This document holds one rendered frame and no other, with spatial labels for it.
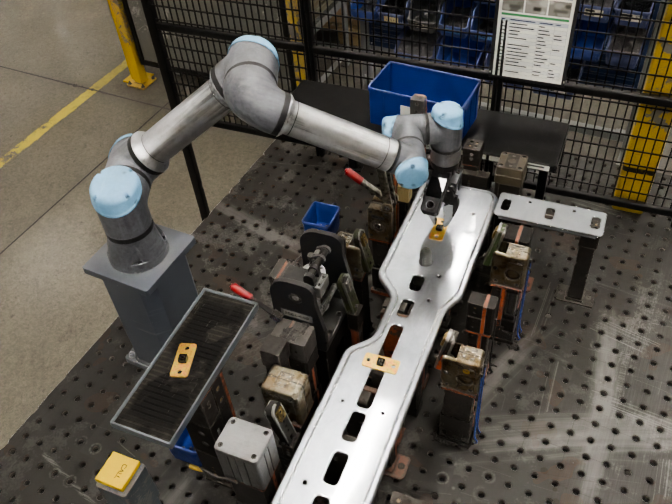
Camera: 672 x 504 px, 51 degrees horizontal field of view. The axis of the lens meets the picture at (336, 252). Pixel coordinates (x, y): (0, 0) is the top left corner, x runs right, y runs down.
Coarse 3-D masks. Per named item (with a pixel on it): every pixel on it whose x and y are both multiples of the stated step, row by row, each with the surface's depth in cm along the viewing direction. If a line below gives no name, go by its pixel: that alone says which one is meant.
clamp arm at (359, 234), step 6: (354, 234) 177; (360, 234) 177; (354, 240) 178; (360, 240) 177; (366, 240) 179; (360, 246) 178; (366, 246) 181; (366, 252) 181; (366, 258) 181; (372, 258) 185; (366, 264) 182; (372, 264) 185; (366, 270) 184
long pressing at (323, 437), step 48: (480, 192) 200; (432, 240) 188; (480, 240) 187; (432, 288) 176; (384, 336) 167; (432, 336) 166; (336, 384) 158; (384, 384) 158; (336, 432) 150; (384, 432) 149; (288, 480) 143
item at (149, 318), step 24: (168, 240) 181; (192, 240) 180; (96, 264) 176; (168, 264) 175; (120, 288) 177; (144, 288) 170; (168, 288) 179; (192, 288) 189; (120, 312) 186; (144, 312) 180; (168, 312) 182; (144, 336) 190; (168, 336) 187; (144, 360) 201
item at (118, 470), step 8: (112, 456) 132; (120, 456) 132; (104, 464) 131; (112, 464) 131; (120, 464) 131; (128, 464) 130; (136, 464) 130; (104, 472) 130; (112, 472) 130; (120, 472) 129; (128, 472) 129; (96, 480) 129; (104, 480) 128; (112, 480) 128; (120, 480) 128; (128, 480) 129; (120, 488) 127
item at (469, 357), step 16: (464, 352) 157; (480, 352) 156; (448, 368) 159; (464, 368) 156; (480, 368) 155; (448, 384) 163; (464, 384) 161; (480, 384) 160; (448, 400) 168; (464, 400) 165; (480, 400) 170; (448, 416) 173; (464, 416) 170; (432, 432) 182; (448, 432) 177; (464, 432) 174; (480, 432) 180
